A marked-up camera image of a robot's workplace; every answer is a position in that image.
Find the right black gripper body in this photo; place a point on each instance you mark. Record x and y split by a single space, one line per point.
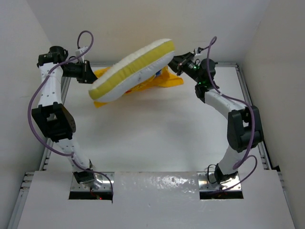
190 67

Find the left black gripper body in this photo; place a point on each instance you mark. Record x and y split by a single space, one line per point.
79 71

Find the yellow pillowcase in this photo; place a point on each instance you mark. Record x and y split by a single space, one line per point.
171 80

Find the cream white pillow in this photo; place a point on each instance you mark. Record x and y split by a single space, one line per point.
155 55

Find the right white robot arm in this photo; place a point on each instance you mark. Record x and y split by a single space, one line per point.
231 108

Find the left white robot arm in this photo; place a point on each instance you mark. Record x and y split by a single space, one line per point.
53 119

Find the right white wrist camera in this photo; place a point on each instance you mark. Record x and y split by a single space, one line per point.
197 51

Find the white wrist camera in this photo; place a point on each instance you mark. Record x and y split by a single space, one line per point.
197 51
80 51

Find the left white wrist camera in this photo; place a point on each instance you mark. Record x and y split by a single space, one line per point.
80 51

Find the aluminium table frame rail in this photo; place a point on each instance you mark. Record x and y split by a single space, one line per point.
253 131

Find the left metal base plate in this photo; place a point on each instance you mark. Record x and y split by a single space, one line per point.
100 184

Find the metal base plate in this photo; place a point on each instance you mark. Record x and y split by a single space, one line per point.
100 184
206 183

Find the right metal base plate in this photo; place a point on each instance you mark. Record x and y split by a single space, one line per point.
206 183

